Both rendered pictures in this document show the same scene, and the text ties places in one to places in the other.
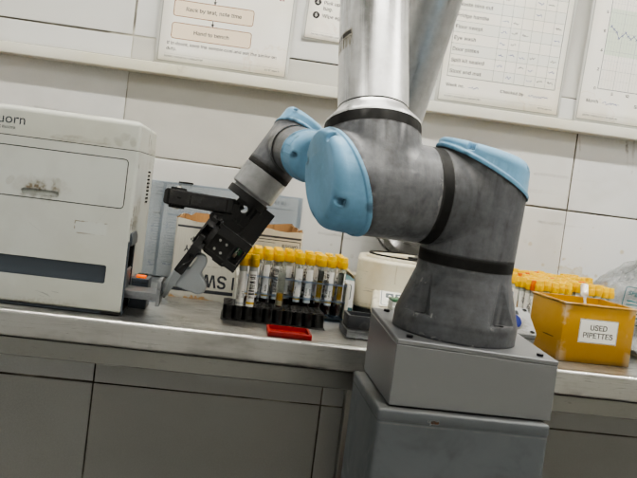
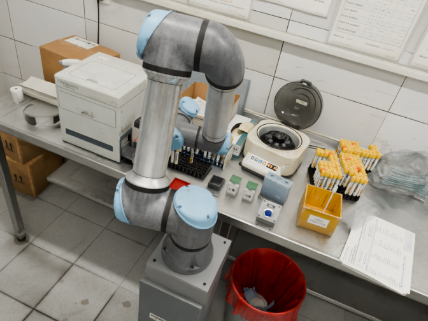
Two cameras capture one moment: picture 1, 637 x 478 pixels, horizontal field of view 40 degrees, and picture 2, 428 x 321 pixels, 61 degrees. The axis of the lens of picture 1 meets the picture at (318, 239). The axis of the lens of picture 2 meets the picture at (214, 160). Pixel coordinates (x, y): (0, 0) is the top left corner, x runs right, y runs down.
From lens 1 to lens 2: 0.97 m
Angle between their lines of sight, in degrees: 40
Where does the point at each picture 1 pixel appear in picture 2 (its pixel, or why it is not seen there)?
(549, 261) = (370, 133)
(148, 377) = not seen: hidden behind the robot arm
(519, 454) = (190, 311)
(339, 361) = not seen: hidden behind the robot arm
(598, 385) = (300, 249)
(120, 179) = (113, 117)
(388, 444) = (143, 289)
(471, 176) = (176, 220)
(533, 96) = (385, 48)
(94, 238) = (107, 135)
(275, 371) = not seen: hidden behind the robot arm
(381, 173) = (132, 214)
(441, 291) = (169, 249)
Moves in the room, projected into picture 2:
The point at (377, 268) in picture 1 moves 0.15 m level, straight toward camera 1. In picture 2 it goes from (250, 144) to (232, 160)
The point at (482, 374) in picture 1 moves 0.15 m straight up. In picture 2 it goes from (178, 283) to (183, 250)
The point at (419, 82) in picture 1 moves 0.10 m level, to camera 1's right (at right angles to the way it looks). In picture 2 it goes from (214, 124) to (246, 137)
